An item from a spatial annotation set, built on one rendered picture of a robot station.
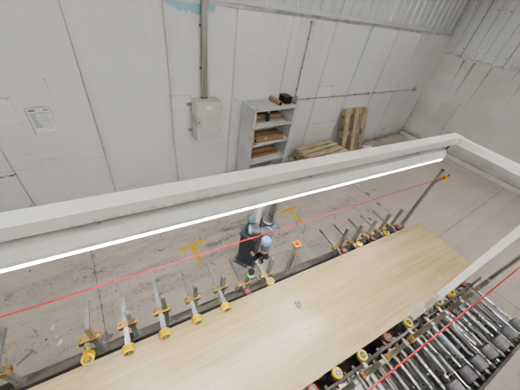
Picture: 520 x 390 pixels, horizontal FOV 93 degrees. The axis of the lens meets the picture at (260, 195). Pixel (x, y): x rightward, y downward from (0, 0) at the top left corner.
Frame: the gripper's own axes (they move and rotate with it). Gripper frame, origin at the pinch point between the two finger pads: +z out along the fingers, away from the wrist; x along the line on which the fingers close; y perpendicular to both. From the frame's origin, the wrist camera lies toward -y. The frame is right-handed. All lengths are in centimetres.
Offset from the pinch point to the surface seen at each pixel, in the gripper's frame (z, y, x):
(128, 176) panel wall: 51, -99, 251
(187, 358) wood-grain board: 6, -85, -49
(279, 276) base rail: 26.7, 25.4, -9.1
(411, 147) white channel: -149, 57, -44
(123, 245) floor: 97, -125, 152
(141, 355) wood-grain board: 6, -114, -33
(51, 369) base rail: 26, -174, -8
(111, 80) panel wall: -95, -91, 252
